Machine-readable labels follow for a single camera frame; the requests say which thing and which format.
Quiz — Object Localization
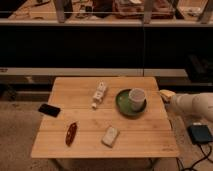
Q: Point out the dark red chili pepper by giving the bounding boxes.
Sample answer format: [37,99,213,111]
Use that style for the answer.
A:
[65,122,77,146]

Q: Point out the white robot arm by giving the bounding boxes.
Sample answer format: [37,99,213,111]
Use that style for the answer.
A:
[159,89,213,122]

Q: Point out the green ceramic bowl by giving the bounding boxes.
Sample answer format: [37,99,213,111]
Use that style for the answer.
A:
[115,89,147,117]

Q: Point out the white ceramic cup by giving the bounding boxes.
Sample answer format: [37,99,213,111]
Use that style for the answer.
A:
[128,88,145,111]

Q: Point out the black power box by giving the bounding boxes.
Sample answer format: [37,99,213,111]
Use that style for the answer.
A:
[187,125,213,144]

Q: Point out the black smartphone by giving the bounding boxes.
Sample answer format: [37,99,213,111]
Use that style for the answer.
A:
[38,104,61,117]

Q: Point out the white squeeze bottle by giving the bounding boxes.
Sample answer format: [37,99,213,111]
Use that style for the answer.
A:
[92,82,108,110]

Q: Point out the wooden folding table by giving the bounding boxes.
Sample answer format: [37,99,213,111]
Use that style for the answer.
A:
[31,77,179,158]

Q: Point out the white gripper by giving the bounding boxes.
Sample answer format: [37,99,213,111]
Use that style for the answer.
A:
[159,89,180,112]

